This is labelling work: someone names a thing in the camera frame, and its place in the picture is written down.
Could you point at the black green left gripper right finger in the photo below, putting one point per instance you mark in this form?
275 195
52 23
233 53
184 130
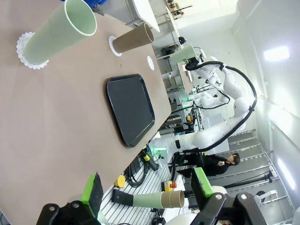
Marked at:
199 185

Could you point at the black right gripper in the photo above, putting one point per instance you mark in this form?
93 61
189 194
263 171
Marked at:
192 64

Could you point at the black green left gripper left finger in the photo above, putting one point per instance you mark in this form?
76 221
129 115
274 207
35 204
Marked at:
95 197

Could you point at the light green cup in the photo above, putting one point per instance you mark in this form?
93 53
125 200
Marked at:
147 199
58 32
182 55

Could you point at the white paper doily coaster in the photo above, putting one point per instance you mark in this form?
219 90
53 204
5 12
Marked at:
22 52
150 62
112 50

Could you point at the brown cup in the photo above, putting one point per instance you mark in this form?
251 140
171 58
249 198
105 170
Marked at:
178 199
166 199
131 41

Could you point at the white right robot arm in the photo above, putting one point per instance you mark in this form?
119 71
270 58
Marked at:
211 136

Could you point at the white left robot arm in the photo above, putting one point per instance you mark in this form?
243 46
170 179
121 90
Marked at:
182 219

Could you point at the brown panel board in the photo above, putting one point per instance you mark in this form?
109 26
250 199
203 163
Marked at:
184 77

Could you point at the person in black clothes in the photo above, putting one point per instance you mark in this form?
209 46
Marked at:
211 165

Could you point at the black table crank knob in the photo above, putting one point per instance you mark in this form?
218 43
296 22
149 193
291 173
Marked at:
182 39

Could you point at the black cup holder block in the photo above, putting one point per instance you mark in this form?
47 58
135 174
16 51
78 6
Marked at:
122 198

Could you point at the yellow emergency stop box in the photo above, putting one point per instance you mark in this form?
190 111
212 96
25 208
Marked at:
168 185
120 181

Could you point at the white slotted base platform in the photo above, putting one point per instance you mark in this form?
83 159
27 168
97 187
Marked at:
154 185

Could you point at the black yellow handheld controller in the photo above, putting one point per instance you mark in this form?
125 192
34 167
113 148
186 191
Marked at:
152 164

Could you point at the white table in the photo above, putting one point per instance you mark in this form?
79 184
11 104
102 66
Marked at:
145 14

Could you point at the black plastic tray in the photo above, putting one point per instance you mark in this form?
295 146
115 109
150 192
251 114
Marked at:
129 107

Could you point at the ceiling light panel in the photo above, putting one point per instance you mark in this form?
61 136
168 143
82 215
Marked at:
276 53

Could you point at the person in blue shirt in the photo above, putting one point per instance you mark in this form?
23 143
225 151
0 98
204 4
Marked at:
97 2

